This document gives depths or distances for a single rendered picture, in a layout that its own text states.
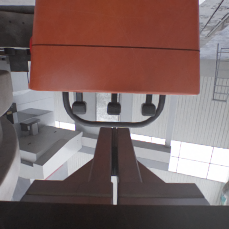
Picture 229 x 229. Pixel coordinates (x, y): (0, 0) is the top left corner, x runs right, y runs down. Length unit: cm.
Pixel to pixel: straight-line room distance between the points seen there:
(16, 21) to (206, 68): 1292
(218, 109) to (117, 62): 1398
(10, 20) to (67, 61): 117
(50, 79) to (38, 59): 2
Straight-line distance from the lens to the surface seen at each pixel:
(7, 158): 159
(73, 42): 19
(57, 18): 20
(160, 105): 32
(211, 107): 1401
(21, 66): 143
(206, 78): 1364
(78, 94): 26
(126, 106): 329
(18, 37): 132
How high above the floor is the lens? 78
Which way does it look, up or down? 16 degrees up
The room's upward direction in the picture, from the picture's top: 178 degrees counter-clockwise
